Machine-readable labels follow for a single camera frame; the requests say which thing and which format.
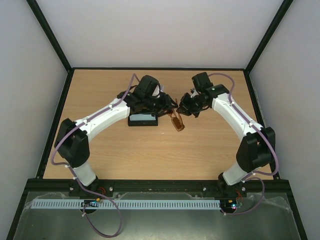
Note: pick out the white slotted cable duct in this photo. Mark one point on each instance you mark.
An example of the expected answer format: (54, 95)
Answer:
(127, 204)

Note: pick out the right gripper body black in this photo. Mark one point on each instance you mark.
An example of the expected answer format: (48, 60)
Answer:
(188, 102)

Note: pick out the light blue cleaning cloth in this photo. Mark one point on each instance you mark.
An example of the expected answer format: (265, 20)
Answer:
(142, 117)

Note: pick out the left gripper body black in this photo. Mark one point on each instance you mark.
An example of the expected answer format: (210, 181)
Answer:
(157, 106)

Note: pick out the black aluminium frame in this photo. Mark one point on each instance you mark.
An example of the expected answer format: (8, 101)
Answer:
(39, 184)

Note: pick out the right controller board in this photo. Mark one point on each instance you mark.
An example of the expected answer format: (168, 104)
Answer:
(230, 205)

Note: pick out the controller board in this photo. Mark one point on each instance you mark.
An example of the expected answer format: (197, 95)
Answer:
(230, 205)
(94, 203)

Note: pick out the black sunglasses case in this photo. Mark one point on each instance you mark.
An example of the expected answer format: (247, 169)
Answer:
(151, 123)

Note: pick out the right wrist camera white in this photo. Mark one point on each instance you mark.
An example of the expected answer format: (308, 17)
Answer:
(193, 93)

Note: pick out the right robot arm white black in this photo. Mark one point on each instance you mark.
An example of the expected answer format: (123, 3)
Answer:
(257, 143)

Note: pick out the left controller board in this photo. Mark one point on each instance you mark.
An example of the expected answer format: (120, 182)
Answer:
(94, 203)

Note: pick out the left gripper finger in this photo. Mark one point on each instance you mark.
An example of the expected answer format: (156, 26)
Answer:
(171, 104)
(163, 112)

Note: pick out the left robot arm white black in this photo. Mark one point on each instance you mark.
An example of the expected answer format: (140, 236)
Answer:
(73, 138)

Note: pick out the brown sunglasses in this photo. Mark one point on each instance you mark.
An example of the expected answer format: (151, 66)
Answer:
(176, 120)

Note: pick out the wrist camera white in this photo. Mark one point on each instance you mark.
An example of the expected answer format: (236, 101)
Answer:
(193, 93)
(157, 91)

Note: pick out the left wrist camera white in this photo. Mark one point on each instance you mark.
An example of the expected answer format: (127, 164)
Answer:
(157, 91)

